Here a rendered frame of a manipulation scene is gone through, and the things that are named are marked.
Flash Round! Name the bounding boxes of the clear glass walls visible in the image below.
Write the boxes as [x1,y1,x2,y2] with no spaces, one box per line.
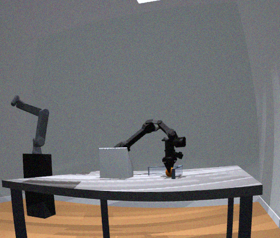
[148,166,183,178]

